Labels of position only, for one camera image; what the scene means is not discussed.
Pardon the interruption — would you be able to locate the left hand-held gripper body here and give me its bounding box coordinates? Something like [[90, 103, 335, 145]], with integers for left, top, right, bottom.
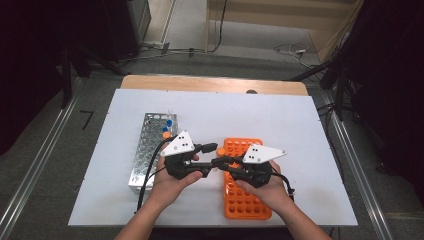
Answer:
[[160, 130, 201, 181]]

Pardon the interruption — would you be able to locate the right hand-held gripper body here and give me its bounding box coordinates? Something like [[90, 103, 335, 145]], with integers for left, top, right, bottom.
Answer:
[[233, 143, 287, 189]]

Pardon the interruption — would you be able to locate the orange tube rack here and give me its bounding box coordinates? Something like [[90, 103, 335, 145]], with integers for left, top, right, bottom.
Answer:
[[222, 137, 273, 221]]

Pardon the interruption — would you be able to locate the metal tube rack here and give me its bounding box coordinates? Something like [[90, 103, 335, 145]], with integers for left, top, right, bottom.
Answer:
[[127, 112, 179, 195]]

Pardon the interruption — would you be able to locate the person's right hand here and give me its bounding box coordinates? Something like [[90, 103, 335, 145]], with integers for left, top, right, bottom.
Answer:
[[234, 159, 296, 215]]

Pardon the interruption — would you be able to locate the person's left hand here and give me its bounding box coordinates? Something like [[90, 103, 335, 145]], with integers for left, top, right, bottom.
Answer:
[[145, 151, 204, 212]]

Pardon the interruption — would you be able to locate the white table board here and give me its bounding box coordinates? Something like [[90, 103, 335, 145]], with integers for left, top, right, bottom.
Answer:
[[67, 88, 359, 228]]

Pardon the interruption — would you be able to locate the black stand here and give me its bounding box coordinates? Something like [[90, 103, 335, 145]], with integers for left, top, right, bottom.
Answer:
[[59, 41, 129, 109], [289, 58, 356, 122]]

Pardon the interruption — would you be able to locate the dark cabinet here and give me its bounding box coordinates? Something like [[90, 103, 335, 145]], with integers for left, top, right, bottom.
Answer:
[[99, 0, 153, 63]]

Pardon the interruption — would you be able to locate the wooden platform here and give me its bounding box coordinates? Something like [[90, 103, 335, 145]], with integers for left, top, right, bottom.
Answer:
[[204, 0, 365, 64]]

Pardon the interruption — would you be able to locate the dark curtain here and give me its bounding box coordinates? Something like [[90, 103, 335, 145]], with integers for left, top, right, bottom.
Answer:
[[0, 0, 111, 156], [333, 0, 424, 204]]

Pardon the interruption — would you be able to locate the right hand-held gripper cable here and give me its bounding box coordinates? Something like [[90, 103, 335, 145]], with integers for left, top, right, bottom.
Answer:
[[271, 171, 297, 203]]

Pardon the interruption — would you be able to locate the hand-held gripper cable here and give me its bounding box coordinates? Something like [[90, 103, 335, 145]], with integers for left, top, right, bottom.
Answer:
[[271, 171, 297, 203], [135, 137, 174, 214]]

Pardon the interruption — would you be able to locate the left hand-held gripper cable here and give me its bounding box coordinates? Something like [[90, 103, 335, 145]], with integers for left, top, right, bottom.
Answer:
[[135, 137, 174, 214]]

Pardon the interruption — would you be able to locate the grey floor cable bundle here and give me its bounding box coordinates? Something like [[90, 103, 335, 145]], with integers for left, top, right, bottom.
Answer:
[[119, 41, 208, 64]]

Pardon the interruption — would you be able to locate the metal floor rail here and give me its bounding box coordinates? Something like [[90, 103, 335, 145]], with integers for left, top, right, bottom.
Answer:
[[313, 87, 395, 240], [0, 77, 84, 240]]

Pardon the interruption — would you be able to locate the white floor cable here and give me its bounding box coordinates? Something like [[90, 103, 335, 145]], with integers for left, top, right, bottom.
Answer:
[[273, 42, 322, 69]]

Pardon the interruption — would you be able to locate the black floor cable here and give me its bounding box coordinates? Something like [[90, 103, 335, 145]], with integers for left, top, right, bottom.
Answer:
[[207, 0, 228, 54]]

